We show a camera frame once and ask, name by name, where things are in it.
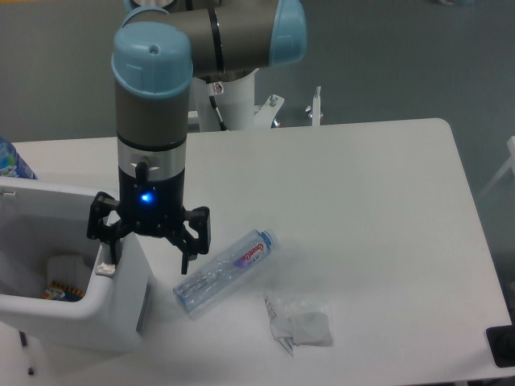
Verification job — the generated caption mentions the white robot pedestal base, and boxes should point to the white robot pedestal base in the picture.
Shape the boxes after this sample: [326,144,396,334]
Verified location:
[187,69,285,132]

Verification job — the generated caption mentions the crumpled clear plastic wrapper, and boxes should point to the crumpled clear plastic wrapper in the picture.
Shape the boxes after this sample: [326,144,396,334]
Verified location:
[263,292,333,357]

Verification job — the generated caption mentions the clear plastic water bottle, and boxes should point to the clear plastic water bottle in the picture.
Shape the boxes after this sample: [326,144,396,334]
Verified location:
[173,228,278,318]

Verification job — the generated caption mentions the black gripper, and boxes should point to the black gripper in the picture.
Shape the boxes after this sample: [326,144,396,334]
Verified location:
[87,170,211,275]

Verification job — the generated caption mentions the white plastic trash can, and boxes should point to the white plastic trash can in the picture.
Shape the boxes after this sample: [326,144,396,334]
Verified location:
[1,177,154,352]

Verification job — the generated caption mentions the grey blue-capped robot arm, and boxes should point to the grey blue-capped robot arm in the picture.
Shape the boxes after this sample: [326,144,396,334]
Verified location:
[87,1,307,271]

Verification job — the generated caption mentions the black device at table edge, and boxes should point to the black device at table edge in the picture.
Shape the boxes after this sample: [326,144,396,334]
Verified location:
[486,325,514,368]

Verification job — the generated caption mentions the white chair frame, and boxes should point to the white chair frame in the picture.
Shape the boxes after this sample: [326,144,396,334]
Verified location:
[478,136,514,200]

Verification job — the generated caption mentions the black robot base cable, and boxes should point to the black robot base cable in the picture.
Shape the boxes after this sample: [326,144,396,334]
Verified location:
[205,78,229,132]

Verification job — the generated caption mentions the blue labelled bottle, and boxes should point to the blue labelled bottle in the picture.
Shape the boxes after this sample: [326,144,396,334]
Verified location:
[1,138,38,179]

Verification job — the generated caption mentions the colourful snack packet in bin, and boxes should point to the colourful snack packet in bin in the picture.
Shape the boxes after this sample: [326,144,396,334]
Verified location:
[40,281,85,302]

